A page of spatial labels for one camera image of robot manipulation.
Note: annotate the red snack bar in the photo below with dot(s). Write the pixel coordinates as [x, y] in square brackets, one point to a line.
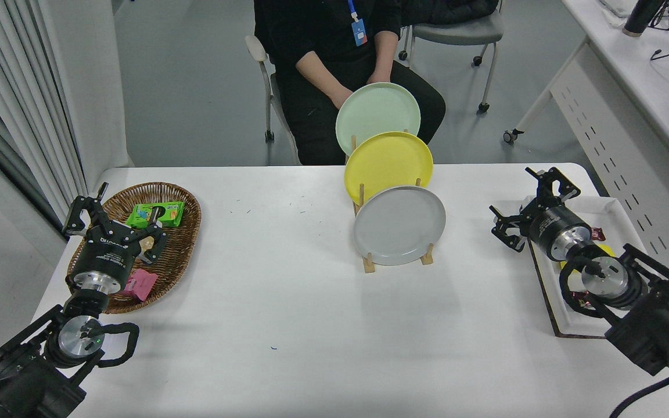
[597, 234]

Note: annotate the yellow plate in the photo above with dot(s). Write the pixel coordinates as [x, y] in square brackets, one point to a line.
[387, 162]

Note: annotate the person's right hand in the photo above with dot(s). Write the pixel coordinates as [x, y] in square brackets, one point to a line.
[340, 97]

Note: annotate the wooden plate rack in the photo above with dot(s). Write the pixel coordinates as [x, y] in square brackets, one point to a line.
[368, 266]

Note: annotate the person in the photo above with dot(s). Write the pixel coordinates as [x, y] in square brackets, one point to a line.
[311, 29]

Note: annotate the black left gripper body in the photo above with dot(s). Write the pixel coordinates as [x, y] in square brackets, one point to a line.
[105, 252]

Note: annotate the grey plate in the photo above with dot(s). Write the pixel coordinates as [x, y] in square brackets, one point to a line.
[398, 226]

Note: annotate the person's left hand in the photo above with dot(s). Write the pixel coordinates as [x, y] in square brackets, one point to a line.
[380, 77]

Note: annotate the brown wicker basket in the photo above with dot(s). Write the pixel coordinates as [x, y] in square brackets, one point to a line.
[177, 249]

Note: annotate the white desk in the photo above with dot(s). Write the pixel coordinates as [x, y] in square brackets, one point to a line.
[642, 75]

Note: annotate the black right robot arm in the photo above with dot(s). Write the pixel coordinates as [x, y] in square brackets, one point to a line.
[659, 325]

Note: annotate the tan snack packet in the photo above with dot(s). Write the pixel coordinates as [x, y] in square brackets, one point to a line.
[148, 242]

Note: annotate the green snack packet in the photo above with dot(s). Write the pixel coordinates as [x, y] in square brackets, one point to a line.
[137, 217]

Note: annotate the white tray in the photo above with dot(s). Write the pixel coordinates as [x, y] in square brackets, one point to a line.
[548, 281]

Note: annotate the pale green plate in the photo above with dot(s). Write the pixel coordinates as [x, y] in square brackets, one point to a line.
[375, 110]

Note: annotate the black eyeglasses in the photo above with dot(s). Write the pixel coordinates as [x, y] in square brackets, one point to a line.
[664, 22]

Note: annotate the pink snack packet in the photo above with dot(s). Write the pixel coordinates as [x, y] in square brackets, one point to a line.
[140, 284]

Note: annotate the black jacket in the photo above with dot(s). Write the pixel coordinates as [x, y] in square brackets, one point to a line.
[450, 8]

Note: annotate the white frame chair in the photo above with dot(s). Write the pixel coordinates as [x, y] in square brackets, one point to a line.
[256, 49]

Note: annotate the black bottle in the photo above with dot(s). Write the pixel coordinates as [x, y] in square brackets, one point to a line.
[639, 14]

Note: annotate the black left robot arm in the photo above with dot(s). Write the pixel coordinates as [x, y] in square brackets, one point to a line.
[21, 383]

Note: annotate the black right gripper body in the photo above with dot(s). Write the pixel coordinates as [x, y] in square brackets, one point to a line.
[552, 223]

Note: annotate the yellow snack packet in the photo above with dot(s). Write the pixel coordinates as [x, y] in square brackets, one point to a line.
[605, 250]

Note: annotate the grey chair with casters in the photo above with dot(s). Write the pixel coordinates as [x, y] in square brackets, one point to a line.
[456, 32]

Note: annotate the person's left forearm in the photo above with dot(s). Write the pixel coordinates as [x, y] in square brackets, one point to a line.
[385, 52]

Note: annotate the person's right forearm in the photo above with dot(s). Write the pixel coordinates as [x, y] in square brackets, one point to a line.
[317, 71]

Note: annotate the brown Snickers bar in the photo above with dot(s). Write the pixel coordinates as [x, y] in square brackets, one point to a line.
[579, 299]

